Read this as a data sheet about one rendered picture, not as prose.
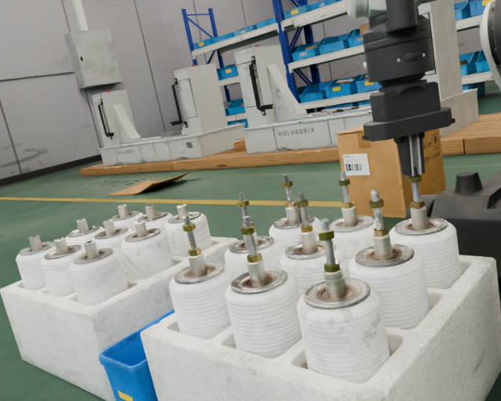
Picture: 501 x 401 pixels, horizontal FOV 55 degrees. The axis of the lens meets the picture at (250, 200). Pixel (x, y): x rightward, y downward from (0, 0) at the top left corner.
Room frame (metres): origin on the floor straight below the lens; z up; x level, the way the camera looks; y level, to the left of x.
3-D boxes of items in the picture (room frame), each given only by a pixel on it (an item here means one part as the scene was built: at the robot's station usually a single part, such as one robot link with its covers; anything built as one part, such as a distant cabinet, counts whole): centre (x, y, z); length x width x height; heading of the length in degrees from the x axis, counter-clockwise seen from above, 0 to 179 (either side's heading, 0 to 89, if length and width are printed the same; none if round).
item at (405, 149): (0.68, -0.23, 0.36); 0.03 x 0.02 x 0.06; 4
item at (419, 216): (0.68, -0.24, 0.26); 0.02 x 0.02 x 0.03
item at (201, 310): (0.68, 0.09, 0.16); 0.10 x 0.10 x 0.18
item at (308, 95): (6.53, -1.20, 0.36); 0.50 x 0.38 x 0.21; 134
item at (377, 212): (0.60, -0.16, 0.30); 0.01 x 0.01 x 0.08
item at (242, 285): (0.60, 0.01, 0.25); 0.08 x 0.08 x 0.01
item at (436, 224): (0.68, -0.24, 0.25); 0.08 x 0.08 x 0.01
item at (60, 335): (1.06, 0.32, 0.09); 0.39 x 0.39 x 0.18; 47
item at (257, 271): (0.60, 0.01, 0.26); 0.02 x 0.02 x 0.03
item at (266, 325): (0.60, 0.01, 0.16); 0.10 x 0.10 x 0.18
